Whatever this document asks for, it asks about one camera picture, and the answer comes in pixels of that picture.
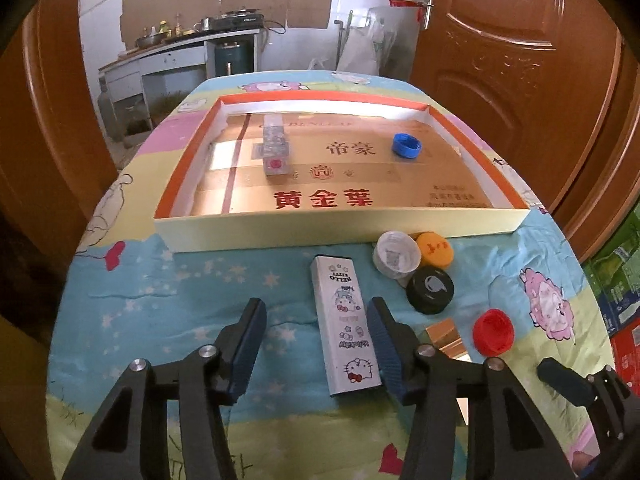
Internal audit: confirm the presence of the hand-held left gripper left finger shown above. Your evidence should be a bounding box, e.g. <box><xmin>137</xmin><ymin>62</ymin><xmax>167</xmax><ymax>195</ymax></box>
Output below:
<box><xmin>61</xmin><ymin>297</ymin><xmax>268</xmax><ymax>480</ymax></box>

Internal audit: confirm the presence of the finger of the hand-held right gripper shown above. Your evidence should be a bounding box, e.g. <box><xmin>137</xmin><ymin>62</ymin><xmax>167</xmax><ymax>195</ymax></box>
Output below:
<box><xmin>537</xmin><ymin>357</ymin><xmax>633</xmax><ymax>461</ymax></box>

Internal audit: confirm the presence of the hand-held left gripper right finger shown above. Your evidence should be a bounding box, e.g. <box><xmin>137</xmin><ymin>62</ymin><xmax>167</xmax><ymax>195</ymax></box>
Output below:
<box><xmin>366</xmin><ymin>296</ymin><xmax>576</xmax><ymax>480</ymax></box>

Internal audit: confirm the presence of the white cartoon-print box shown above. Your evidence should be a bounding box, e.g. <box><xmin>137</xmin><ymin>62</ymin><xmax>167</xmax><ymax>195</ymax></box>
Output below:
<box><xmin>311</xmin><ymin>255</ymin><xmax>385</xmax><ymax>398</ymax></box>

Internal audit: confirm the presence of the small gold box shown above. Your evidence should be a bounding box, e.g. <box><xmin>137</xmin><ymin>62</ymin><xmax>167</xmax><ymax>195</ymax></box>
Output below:
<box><xmin>424</xmin><ymin>317</ymin><xmax>473</xmax><ymax>363</ymax></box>

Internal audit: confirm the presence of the black bottle cap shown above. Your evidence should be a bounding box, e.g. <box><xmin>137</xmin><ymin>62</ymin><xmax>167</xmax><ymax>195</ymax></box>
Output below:
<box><xmin>406</xmin><ymin>266</ymin><xmax>456</xmax><ymax>315</ymax></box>

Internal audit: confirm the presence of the red bottle cap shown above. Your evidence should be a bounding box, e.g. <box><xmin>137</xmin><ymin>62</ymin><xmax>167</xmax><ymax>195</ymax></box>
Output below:
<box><xmin>473</xmin><ymin>309</ymin><xmax>516</xmax><ymax>356</ymax></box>

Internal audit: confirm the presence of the white bottle cap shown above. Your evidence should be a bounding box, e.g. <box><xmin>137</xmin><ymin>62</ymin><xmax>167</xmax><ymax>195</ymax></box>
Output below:
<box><xmin>374</xmin><ymin>230</ymin><xmax>421</xmax><ymax>279</ymax></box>

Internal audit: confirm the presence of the yellow bottle cap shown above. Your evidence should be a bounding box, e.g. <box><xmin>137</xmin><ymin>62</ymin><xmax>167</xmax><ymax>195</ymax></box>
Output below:
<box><xmin>416</xmin><ymin>231</ymin><xmax>455</xmax><ymax>268</ymax></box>

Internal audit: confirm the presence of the shallow orange-rimmed cardboard box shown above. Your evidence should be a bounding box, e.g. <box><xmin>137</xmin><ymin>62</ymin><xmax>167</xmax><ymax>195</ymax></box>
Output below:
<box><xmin>153</xmin><ymin>92</ymin><xmax>543</xmax><ymax>253</ymax></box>

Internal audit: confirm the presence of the red carton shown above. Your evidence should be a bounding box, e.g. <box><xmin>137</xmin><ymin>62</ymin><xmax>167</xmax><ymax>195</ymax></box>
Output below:
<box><xmin>609</xmin><ymin>325</ymin><xmax>640</xmax><ymax>378</ymax></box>

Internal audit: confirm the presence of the cartoon-print blanket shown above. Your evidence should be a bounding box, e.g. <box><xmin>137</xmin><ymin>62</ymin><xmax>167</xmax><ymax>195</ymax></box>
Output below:
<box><xmin>45</xmin><ymin>69</ymin><xmax>616</xmax><ymax>480</ymax></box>

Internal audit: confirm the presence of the green carton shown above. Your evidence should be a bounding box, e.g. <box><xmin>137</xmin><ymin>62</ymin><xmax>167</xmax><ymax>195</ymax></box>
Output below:
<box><xmin>582</xmin><ymin>230</ymin><xmax>640</xmax><ymax>336</ymax></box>

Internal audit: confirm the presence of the blue bottle cap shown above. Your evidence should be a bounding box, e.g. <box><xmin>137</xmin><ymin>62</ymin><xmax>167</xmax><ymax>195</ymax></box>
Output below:
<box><xmin>391</xmin><ymin>132</ymin><xmax>423</xmax><ymax>160</ymax></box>

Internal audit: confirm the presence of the wooden door leaf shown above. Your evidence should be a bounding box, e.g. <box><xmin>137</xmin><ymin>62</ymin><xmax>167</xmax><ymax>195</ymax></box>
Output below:
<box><xmin>0</xmin><ymin>0</ymin><xmax>121</xmax><ymax>286</ymax></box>

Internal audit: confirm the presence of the dark teal gas cylinder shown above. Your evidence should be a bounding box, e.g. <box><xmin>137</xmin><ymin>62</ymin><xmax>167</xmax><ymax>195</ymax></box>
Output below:
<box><xmin>215</xmin><ymin>42</ymin><xmax>257</xmax><ymax>77</ymax></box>

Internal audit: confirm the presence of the white plastic bag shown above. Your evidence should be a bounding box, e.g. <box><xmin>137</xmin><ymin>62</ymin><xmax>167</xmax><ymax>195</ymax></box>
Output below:
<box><xmin>340</xmin><ymin>19</ymin><xmax>387</xmax><ymax>76</ymax></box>

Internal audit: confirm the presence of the kitchen counter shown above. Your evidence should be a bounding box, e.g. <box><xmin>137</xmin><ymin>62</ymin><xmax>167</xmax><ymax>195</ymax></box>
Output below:
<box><xmin>98</xmin><ymin>25</ymin><xmax>266</xmax><ymax>131</ymax></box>

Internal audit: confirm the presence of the gas stove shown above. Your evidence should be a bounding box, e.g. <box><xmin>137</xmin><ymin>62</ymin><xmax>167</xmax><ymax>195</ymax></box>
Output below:
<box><xmin>210</xmin><ymin>8</ymin><xmax>266</xmax><ymax>31</ymax></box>

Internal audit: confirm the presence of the wooden door with handle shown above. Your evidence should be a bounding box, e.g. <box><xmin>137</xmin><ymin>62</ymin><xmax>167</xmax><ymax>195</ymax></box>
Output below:
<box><xmin>410</xmin><ymin>0</ymin><xmax>640</xmax><ymax>263</ymax></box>

